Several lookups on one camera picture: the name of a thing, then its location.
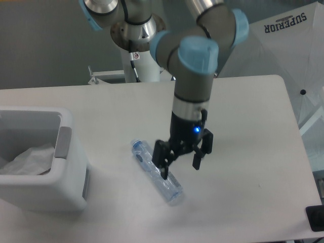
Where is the black device at edge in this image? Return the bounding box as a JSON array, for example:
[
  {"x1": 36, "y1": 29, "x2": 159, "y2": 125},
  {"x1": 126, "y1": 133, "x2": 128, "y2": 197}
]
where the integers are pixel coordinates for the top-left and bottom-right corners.
[{"x1": 305, "y1": 205, "x2": 323, "y2": 232}]

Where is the white green plastic wrapper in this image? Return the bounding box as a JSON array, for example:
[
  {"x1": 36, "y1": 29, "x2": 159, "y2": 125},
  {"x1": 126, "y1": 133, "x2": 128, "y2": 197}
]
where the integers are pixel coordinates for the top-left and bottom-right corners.
[{"x1": 1, "y1": 143, "x2": 55, "y2": 175}]

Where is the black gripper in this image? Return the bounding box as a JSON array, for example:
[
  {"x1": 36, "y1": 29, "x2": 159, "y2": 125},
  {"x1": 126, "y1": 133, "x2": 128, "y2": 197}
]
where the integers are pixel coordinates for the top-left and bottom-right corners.
[{"x1": 152, "y1": 112, "x2": 214, "y2": 180}]

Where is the white superior umbrella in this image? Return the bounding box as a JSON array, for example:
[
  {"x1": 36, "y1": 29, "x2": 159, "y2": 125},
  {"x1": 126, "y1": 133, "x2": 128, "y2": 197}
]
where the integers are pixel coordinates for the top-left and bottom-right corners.
[{"x1": 219, "y1": 2, "x2": 323, "y2": 158}]

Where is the white grey trash can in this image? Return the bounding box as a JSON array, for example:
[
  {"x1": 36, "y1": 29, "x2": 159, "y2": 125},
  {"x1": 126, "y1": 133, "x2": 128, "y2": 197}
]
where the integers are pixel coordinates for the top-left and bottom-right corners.
[{"x1": 1, "y1": 106, "x2": 90, "y2": 212}]

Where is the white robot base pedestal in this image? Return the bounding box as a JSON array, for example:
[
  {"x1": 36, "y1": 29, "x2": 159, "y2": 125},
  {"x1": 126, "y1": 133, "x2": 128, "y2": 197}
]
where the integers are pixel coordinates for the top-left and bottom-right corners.
[{"x1": 88, "y1": 49, "x2": 176, "y2": 85}]

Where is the clear plastic water bottle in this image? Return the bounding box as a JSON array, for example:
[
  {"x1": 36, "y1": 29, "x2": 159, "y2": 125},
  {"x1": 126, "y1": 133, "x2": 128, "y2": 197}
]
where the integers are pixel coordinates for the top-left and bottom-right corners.
[{"x1": 131, "y1": 139, "x2": 184, "y2": 207}]

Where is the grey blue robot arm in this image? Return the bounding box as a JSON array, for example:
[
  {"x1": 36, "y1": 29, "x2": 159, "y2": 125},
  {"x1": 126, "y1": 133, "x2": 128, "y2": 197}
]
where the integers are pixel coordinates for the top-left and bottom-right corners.
[{"x1": 79, "y1": 1, "x2": 249, "y2": 179}]

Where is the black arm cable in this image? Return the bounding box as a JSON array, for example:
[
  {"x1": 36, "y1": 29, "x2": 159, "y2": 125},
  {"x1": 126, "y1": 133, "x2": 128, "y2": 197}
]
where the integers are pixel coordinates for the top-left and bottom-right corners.
[{"x1": 128, "y1": 39, "x2": 141, "y2": 83}]

